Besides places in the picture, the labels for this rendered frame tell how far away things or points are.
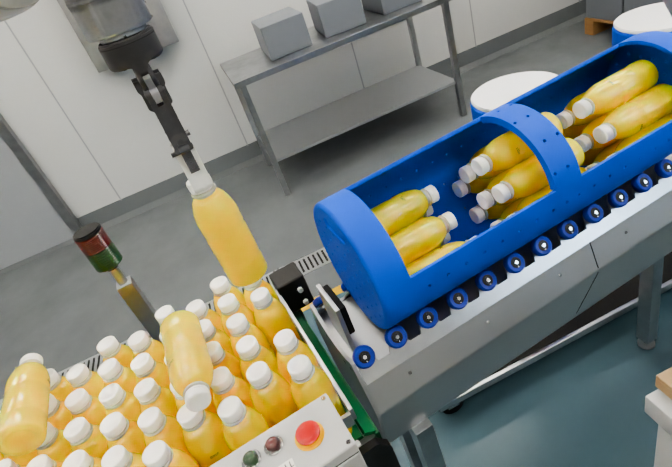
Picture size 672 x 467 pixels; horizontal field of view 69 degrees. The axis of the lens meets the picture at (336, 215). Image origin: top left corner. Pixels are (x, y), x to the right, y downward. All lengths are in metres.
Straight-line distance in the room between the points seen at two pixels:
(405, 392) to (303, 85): 3.53
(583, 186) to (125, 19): 0.85
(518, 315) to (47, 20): 3.68
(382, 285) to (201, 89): 3.47
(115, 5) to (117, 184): 3.77
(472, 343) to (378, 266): 0.34
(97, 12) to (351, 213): 0.49
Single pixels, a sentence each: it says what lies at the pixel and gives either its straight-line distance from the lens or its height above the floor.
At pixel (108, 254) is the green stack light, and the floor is 1.19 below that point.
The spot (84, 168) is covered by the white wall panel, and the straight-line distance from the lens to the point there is 4.39.
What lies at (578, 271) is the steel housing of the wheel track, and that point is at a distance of 1.22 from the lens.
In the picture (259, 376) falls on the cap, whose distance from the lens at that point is 0.85.
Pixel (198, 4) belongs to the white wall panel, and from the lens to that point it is 4.09.
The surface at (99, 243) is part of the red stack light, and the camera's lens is 1.20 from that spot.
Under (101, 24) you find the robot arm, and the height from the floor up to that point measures 1.65.
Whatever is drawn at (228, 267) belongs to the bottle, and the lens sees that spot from 0.84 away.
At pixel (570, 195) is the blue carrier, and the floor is 1.09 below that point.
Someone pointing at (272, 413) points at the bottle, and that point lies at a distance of 0.89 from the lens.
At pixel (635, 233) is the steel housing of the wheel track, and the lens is 1.32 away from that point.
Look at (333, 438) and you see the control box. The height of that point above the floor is 1.10.
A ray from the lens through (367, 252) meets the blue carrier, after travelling 0.84.
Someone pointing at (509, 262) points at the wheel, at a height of 0.97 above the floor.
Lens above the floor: 1.70
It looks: 32 degrees down
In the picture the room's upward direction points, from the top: 20 degrees counter-clockwise
